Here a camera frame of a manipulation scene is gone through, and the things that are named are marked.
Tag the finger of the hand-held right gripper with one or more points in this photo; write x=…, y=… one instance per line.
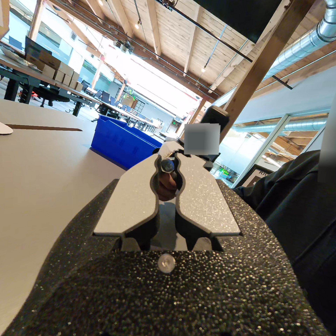
x=170, y=148

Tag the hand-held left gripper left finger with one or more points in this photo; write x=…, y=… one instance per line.
x=126, y=205

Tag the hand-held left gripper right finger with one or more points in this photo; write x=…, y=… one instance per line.
x=207, y=205

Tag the metal bolt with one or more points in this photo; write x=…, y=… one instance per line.
x=168, y=165

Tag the person's right forearm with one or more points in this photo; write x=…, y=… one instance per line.
x=283, y=210

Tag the person's right hand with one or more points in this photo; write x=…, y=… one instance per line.
x=167, y=188

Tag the large blue plastic bin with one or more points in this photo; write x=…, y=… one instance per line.
x=118, y=142

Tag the framed black white poster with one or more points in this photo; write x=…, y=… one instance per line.
x=260, y=176

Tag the cardboard box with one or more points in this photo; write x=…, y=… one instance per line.
x=58, y=67

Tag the white base document stand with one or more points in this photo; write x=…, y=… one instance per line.
x=4, y=128

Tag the dark computer screen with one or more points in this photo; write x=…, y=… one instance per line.
x=37, y=47

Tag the wooden support post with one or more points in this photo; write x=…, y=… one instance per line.
x=262, y=63

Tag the silver spiral air duct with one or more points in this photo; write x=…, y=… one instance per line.
x=315, y=39

